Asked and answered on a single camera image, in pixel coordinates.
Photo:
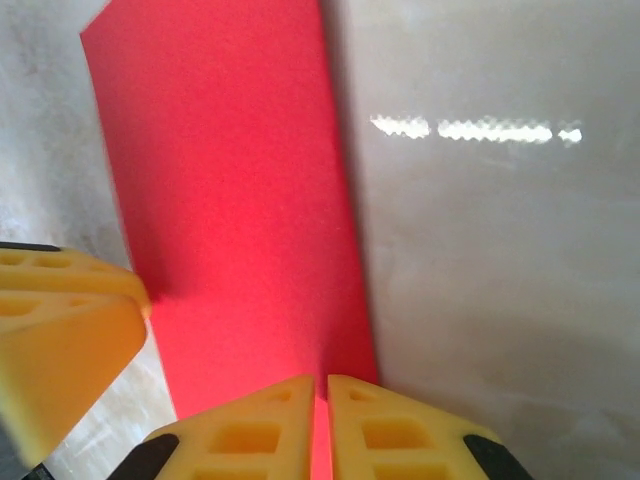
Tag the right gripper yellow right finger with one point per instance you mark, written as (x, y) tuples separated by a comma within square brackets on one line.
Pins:
[(400, 440)]

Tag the red cloth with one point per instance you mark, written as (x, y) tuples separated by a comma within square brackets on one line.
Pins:
[(230, 200)]

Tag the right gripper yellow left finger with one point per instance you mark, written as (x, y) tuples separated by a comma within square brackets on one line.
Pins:
[(250, 440)]

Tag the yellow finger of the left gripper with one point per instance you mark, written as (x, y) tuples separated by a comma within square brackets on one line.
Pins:
[(65, 360), (75, 275)]

